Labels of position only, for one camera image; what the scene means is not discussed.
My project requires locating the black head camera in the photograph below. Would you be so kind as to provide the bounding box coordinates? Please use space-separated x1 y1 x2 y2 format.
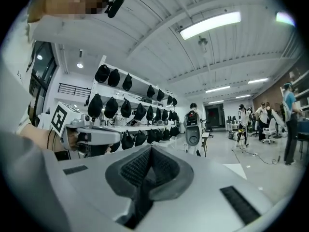
104 0 126 19

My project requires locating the person's white shirt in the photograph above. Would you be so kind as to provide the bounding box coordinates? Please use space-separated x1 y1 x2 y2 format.
0 20 44 140

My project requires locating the black framed window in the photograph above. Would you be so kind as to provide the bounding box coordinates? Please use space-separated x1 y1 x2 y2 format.
28 41 59 127

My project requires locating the wall shelf unit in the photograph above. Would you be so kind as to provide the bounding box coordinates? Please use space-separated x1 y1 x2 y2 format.
279 69 309 112

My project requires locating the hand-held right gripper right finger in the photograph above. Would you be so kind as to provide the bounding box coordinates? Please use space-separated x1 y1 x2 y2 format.
149 145 194 202

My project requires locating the white shelf rack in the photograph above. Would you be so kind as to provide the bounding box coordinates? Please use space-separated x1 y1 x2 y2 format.
84 55 181 154

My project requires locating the black floor cable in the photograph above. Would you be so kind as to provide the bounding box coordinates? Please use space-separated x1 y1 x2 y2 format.
231 147 282 165

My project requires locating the grey backpack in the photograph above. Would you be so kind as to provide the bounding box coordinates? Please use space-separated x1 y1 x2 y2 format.
183 111 202 147

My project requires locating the ceiling sprinkler pipe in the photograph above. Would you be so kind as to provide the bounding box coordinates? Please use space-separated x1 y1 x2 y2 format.
197 35 211 72

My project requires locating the person's left forearm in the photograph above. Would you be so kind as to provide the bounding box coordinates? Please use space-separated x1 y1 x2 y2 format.
18 123 64 152

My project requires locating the black wrist band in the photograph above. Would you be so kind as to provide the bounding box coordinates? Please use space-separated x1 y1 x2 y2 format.
47 129 57 152

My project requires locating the black railing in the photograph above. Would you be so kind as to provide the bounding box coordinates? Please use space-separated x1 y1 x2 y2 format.
57 82 92 98

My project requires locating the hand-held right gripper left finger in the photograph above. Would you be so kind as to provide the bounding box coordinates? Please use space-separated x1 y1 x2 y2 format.
105 145 152 199

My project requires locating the white office chair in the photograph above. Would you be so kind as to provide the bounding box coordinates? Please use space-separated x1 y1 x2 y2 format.
261 118 277 145

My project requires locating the dark double door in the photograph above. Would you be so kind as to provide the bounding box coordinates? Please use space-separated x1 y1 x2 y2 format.
204 104 224 128

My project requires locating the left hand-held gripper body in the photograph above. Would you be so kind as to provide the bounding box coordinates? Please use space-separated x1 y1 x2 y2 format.
51 101 123 154

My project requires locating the small wooden side table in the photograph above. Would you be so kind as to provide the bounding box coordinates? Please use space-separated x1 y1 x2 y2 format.
201 131 211 158

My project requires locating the round pendant lamp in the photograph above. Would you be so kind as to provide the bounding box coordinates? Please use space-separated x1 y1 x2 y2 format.
76 49 84 69

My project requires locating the person's left hand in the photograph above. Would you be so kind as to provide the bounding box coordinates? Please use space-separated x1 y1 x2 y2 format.
67 130 79 152

